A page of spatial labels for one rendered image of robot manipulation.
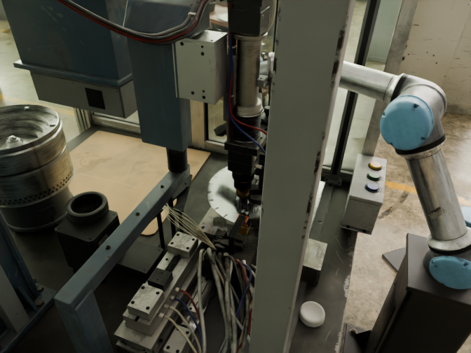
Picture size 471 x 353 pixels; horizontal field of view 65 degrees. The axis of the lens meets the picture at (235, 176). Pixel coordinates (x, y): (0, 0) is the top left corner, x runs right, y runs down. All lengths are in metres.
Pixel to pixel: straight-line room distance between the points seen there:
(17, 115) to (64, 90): 0.42
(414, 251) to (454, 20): 2.95
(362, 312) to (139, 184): 1.30
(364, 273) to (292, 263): 1.96
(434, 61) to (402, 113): 3.21
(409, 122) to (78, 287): 0.80
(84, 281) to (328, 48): 0.71
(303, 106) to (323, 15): 0.06
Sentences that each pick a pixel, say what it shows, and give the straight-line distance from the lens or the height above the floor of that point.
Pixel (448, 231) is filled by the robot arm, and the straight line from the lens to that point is 1.09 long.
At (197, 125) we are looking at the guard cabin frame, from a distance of 1.68.
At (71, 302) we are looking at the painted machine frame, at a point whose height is 1.04.
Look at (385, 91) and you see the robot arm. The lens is 1.11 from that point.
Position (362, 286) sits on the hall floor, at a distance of 2.23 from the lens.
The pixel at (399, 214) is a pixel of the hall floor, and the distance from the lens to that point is 2.75.
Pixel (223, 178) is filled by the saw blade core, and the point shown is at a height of 0.95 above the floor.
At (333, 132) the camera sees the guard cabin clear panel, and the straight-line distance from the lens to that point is 1.52.
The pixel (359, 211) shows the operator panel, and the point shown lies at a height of 0.84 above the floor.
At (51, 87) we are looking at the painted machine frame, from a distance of 1.10.
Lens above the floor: 1.68
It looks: 37 degrees down
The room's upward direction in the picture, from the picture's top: 2 degrees clockwise
